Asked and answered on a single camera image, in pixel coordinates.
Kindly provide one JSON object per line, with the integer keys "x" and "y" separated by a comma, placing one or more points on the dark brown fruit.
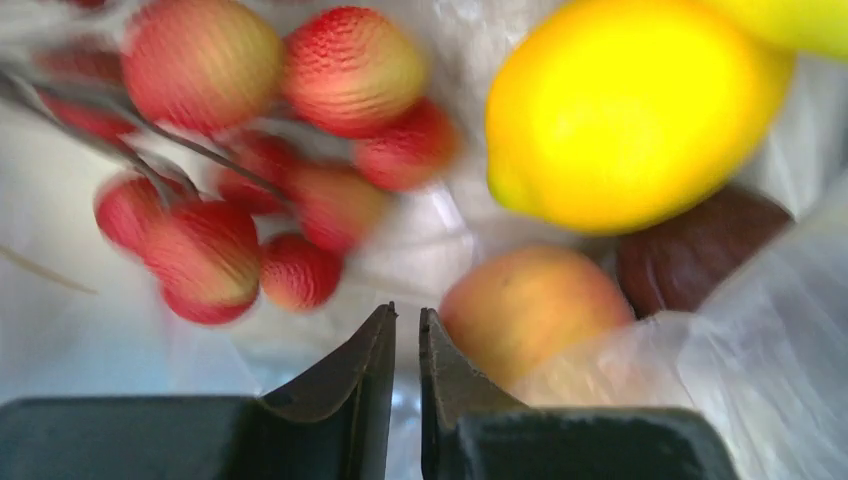
{"x": 677, "y": 264}

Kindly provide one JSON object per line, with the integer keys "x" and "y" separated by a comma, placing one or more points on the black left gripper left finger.
{"x": 330, "y": 422}

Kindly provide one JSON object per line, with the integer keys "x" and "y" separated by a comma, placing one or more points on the yellow lemon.
{"x": 614, "y": 115}

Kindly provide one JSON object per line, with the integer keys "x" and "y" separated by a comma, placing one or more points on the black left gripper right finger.
{"x": 472, "y": 429}

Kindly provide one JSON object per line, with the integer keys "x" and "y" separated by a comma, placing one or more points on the yellow banana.
{"x": 813, "y": 26}

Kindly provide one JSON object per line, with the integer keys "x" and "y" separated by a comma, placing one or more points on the red lychee bunch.
{"x": 254, "y": 163}

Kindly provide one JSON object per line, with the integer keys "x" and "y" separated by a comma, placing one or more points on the clear plastic grocery bag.
{"x": 765, "y": 361}

